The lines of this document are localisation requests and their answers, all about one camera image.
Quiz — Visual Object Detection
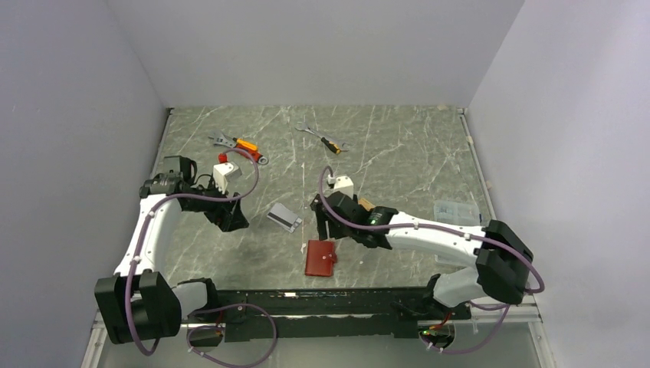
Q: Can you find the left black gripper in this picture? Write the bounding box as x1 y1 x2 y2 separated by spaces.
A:
184 173 248 232

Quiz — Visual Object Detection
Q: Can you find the red leather card holder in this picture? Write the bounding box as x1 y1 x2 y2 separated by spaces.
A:
304 240 337 278

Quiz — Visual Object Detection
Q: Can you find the silver VIP card stack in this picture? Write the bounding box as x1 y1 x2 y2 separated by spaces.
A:
267 203 303 233

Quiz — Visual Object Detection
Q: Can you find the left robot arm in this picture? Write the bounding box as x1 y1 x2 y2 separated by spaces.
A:
94 156 249 344

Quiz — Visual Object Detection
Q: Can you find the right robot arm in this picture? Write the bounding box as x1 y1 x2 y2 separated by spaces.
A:
310 192 533 318

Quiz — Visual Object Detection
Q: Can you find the orange gold card stack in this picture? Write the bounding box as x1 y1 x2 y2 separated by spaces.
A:
357 198 376 212

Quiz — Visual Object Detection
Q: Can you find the orange red adjustable wrench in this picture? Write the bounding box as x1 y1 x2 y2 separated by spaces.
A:
208 130 269 166

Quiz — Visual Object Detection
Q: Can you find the clear plastic parts box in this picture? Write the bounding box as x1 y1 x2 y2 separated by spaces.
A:
433 200 482 228

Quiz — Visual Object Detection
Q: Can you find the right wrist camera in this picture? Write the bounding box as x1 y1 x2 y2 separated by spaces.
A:
327 175 354 199

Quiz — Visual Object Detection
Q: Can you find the black yellow handled wrench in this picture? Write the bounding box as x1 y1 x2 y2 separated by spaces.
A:
295 121 350 155

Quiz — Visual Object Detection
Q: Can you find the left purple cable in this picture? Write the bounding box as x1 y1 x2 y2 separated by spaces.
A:
124 147 278 368

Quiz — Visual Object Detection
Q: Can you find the purple cable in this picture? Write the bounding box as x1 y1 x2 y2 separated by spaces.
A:
317 165 547 356
124 147 278 368

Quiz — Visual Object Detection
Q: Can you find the black aluminium base frame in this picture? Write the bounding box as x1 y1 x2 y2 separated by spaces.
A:
92 287 543 342

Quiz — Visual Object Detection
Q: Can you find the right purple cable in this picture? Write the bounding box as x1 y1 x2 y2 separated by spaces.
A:
317 165 547 356

